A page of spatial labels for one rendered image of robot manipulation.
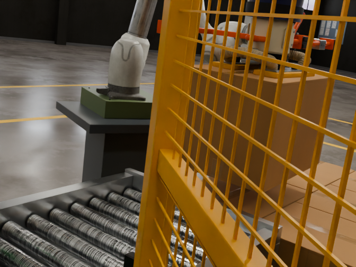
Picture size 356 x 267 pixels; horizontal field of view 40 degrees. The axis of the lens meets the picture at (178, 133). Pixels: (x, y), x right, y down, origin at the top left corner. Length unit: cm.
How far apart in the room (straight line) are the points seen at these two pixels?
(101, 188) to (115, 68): 68
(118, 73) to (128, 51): 11
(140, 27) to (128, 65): 28
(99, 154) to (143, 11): 74
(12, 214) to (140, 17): 127
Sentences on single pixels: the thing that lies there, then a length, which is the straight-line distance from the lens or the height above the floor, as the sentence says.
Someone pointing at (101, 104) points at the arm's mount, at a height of 81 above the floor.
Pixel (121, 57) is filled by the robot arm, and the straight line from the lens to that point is 230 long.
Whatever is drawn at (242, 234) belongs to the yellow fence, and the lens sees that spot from 54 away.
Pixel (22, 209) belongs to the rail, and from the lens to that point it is 165.
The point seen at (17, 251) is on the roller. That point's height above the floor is 55.
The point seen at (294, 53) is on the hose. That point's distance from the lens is 214.
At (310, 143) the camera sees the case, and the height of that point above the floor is 79.
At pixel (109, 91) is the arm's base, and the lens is 234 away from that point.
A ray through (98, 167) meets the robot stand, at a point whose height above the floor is 50.
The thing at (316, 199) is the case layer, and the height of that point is 54.
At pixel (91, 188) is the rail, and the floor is 59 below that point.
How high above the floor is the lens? 122
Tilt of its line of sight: 13 degrees down
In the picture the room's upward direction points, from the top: 7 degrees clockwise
